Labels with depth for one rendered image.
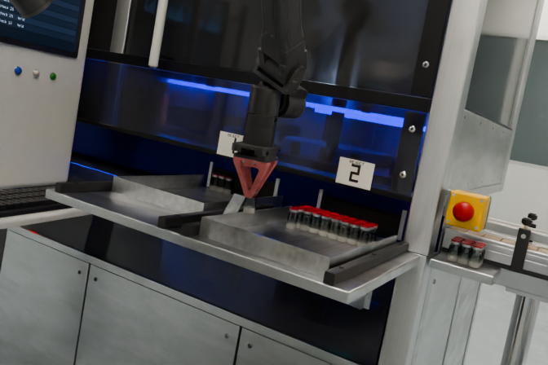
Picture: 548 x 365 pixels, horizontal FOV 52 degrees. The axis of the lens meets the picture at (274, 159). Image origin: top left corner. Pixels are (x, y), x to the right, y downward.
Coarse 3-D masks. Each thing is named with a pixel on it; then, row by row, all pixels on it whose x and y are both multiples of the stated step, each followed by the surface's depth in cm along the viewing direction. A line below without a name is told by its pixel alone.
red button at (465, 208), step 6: (456, 204) 112; (462, 204) 111; (468, 204) 111; (456, 210) 112; (462, 210) 111; (468, 210) 111; (474, 210) 112; (456, 216) 112; (462, 216) 111; (468, 216) 111
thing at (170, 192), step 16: (128, 176) 131; (144, 176) 136; (160, 176) 140; (176, 176) 146; (192, 176) 152; (128, 192) 125; (144, 192) 123; (160, 192) 120; (176, 192) 139; (192, 192) 144; (208, 192) 148; (176, 208) 118; (192, 208) 116; (208, 208) 116; (224, 208) 122
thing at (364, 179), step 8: (344, 160) 127; (352, 160) 126; (344, 168) 127; (352, 168) 126; (360, 168) 125; (368, 168) 125; (344, 176) 127; (352, 176) 126; (360, 176) 125; (368, 176) 125; (352, 184) 126; (360, 184) 125; (368, 184) 125
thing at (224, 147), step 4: (220, 132) 144; (224, 132) 144; (220, 136) 144; (224, 136) 144; (228, 136) 143; (232, 136) 142; (236, 136) 142; (240, 136) 141; (220, 140) 144; (224, 140) 144; (228, 140) 143; (232, 140) 142; (236, 140) 142; (240, 140) 141; (220, 144) 144; (224, 144) 144; (228, 144) 143; (220, 148) 144; (224, 148) 144; (228, 148) 143; (220, 152) 144; (224, 152) 144; (228, 152) 143; (232, 156) 142
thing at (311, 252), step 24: (216, 216) 105; (240, 216) 112; (264, 216) 120; (216, 240) 100; (240, 240) 97; (264, 240) 95; (288, 240) 109; (312, 240) 113; (336, 240) 117; (384, 240) 111; (288, 264) 92; (312, 264) 90; (336, 264) 91
